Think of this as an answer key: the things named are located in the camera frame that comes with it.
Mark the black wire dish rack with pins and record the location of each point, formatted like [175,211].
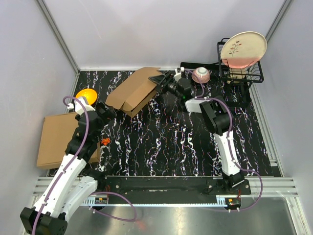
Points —
[235,95]

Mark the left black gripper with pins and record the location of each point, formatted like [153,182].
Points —
[108,115]

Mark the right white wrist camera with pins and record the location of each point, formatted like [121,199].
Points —
[179,73]

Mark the beige cup in rack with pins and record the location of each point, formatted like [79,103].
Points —
[236,74]

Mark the brown cardboard box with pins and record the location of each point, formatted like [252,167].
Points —
[135,92]
[56,134]

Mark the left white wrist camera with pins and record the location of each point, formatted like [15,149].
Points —
[79,105]

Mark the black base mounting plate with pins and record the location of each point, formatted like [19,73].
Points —
[123,184]

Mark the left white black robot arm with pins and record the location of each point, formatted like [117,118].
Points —
[51,213]

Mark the pink patterned ceramic bowl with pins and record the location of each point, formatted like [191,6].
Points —
[201,75]

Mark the beige plate with leaf pattern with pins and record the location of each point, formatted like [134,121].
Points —
[243,50]

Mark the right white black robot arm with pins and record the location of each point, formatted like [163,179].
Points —
[218,120]

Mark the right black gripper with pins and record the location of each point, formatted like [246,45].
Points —
[159,79]

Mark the small orange toy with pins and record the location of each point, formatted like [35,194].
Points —
[105,141]

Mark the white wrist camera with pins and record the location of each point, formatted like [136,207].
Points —
[79,105]
[179,73]

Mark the orange bowl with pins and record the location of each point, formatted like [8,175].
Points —
[89,94]

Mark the closed brown cardboard box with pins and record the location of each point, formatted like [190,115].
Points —
[56,134]

